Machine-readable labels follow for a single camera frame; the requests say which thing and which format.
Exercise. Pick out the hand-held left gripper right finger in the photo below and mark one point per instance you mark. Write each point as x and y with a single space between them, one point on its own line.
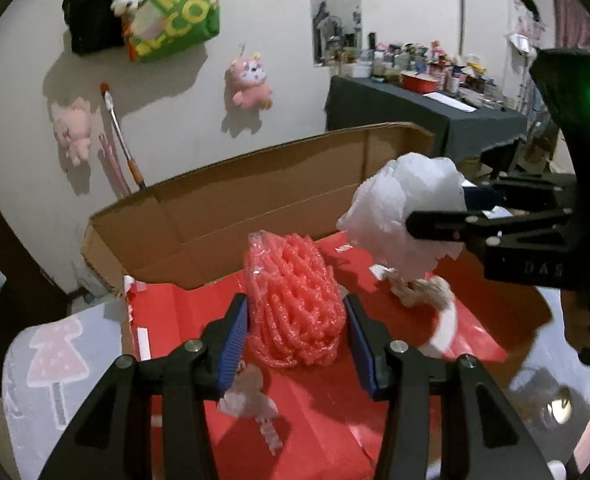
362 347

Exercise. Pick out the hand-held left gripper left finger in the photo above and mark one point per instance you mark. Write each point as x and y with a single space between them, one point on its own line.
235 342

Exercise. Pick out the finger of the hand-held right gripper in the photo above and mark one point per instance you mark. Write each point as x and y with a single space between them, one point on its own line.
440 225
482 196

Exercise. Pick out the white mesh bath pouf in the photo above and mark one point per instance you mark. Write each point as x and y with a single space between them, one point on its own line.
395 200

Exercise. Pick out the pink mesh bath pouf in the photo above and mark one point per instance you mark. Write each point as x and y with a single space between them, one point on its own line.
295 300

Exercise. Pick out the cardboard box red inside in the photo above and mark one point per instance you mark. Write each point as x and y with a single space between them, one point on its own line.
275 195

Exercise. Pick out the person's right hand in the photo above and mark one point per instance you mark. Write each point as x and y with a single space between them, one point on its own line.
577 320

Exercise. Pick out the white paper sheet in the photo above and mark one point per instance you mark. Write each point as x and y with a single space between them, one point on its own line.
450 100

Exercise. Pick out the table with dark cloth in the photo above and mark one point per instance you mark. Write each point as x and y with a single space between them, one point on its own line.
400 107

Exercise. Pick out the red bowl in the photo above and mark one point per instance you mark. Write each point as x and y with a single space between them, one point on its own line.
417 81

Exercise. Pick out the small glass jar gold contents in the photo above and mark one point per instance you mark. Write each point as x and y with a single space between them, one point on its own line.
550 405

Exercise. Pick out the row of bottles and jars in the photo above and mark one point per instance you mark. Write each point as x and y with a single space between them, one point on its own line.
400 57

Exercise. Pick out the pink sticks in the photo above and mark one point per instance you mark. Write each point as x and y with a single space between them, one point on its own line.
112 162

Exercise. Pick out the pale pink plush toy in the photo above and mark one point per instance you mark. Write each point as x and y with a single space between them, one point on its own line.
72 130

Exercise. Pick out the green shopping bag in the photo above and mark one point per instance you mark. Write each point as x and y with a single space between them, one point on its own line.
185 15

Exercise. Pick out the black bag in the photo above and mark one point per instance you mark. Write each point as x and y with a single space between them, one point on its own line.
90 15

